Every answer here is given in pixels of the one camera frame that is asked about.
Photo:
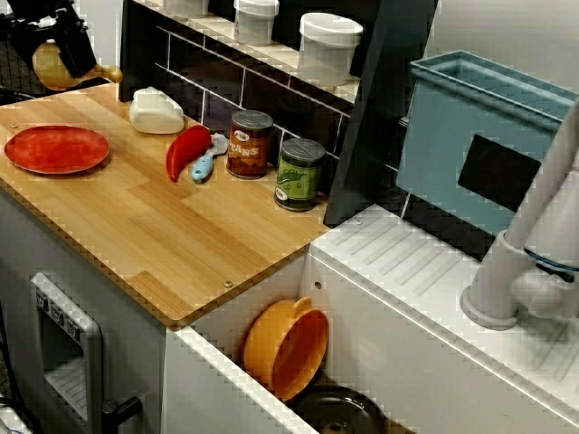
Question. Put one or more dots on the dark round pan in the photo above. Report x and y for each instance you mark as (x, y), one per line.
(339, 411)

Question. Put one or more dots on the dark grey upright panel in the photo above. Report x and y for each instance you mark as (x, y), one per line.
(384, 90)

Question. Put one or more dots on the grey toy faucet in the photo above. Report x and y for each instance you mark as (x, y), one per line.
(497, 280)

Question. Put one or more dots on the dark tiled backsplash shelf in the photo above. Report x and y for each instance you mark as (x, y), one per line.
(217, 81)

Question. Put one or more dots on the medium white lidded jar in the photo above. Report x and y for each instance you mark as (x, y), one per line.
(255, 22)

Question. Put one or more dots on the grey toy oven door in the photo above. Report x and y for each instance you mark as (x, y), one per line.
(68, 343)

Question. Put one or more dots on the brown beans toy can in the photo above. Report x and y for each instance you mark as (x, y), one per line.
(249, 149)

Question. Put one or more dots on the green peas toy can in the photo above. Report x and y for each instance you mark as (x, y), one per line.
(298, 181)

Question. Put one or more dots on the orange toy pot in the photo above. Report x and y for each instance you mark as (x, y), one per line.
(294, 352)

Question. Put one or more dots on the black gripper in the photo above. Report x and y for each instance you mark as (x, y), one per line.
(43, 13)

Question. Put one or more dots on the teal plastic bin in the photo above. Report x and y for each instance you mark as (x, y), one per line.
(434, 158)

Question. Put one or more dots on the red toy chili pepper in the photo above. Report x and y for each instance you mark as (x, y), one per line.
(183, 149)

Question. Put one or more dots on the white plastic toy container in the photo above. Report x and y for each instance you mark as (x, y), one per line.
(154, 113)

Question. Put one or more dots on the white toy kitchen unit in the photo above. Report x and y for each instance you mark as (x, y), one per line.
(407, 361)

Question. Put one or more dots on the red round plate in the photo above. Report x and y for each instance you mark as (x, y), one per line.
(56, 149)

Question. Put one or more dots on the large white lidded jar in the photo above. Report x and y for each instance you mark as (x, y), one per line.
(328, 50)

